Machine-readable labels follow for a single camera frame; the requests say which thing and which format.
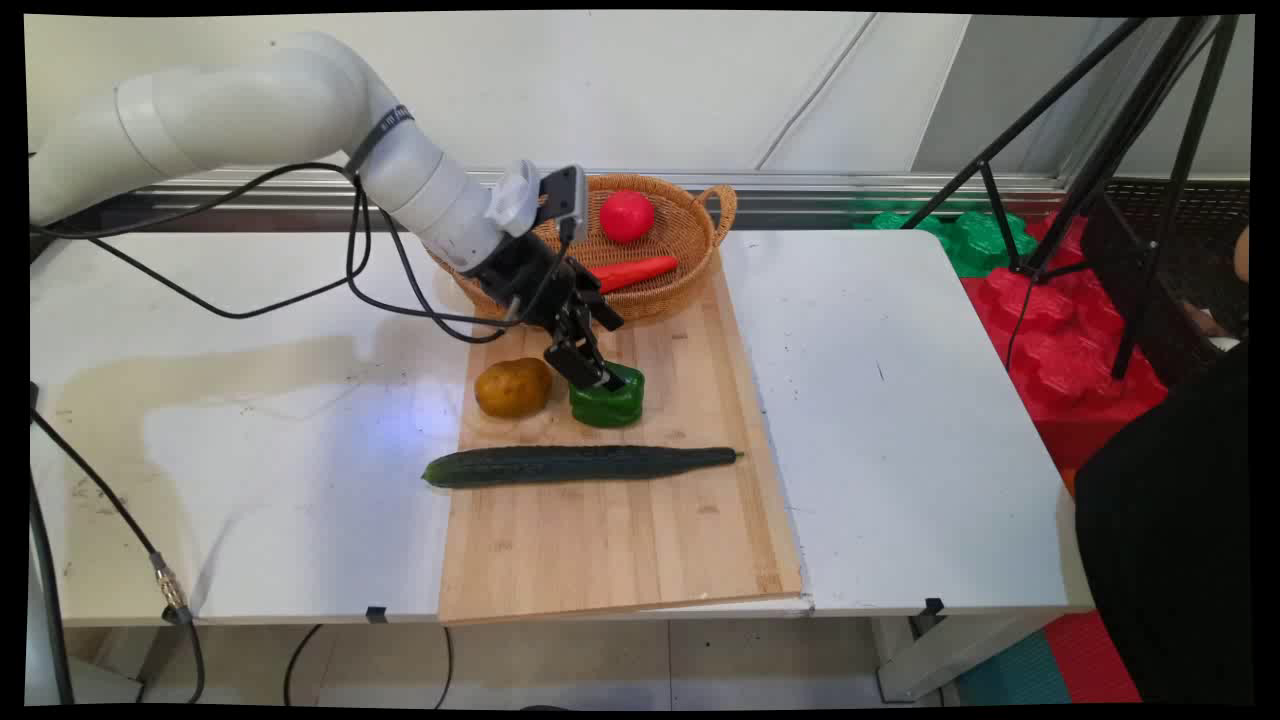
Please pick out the orange toy carrot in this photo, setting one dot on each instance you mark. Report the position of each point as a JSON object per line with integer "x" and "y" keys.
{"x": 635, "y": 271}

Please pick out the dark green toy cucumber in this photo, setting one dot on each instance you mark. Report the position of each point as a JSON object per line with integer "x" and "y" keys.
{"x": 580, "y": 465}

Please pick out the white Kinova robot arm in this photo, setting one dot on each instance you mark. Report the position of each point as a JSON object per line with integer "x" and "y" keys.
{"x": 250, "y": 110}

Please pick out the teal foam floor mat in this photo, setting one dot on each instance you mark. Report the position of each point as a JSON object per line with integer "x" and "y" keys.
{"x": 1015, "y": 675}

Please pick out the black mesh crate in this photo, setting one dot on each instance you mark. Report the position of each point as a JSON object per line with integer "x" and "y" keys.
{"x": 1190, "y": 240}

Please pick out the aluminium wall rail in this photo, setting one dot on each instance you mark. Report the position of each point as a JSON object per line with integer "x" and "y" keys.
{"x": 850, "y": 195}

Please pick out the green toy bell pepper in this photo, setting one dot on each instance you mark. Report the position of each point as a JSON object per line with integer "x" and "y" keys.
{"x": 612, "y": 405}

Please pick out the red foam floor mat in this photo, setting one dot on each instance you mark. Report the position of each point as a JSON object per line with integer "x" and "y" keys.
{"x": 1060, "y": 350}

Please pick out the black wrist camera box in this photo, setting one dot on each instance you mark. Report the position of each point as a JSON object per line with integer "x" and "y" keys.
{"x": 565, "y": 200}

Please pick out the white table leg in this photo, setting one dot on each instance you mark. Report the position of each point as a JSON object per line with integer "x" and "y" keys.
{"x": 950, "y": 655}

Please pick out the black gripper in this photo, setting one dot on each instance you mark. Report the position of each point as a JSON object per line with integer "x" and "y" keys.
{"x": 520, "y": 275}

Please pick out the green foam floor mat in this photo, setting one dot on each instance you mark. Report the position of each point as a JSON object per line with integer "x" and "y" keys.
{"x": 975, "y": 240}

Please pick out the red toy tomato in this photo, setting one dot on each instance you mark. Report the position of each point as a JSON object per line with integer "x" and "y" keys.
{"x": 627, "y": 216}

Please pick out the wooden cutting board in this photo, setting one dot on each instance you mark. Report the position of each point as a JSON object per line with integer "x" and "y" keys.
{"x": 620, "y": 545}

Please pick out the woven wicker basket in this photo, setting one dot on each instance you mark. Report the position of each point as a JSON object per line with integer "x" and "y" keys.
{"x": 670, "y": 215}

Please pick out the brown toy potato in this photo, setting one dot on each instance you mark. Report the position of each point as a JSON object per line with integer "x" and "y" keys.
{"x": 512, "y": 388}

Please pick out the black tripod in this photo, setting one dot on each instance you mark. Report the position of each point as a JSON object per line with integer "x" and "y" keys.
{"x": 1110, "y": 150}

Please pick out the person in black clothing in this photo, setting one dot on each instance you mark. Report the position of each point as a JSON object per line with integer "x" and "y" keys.
{"x": 1170, "y": 540}

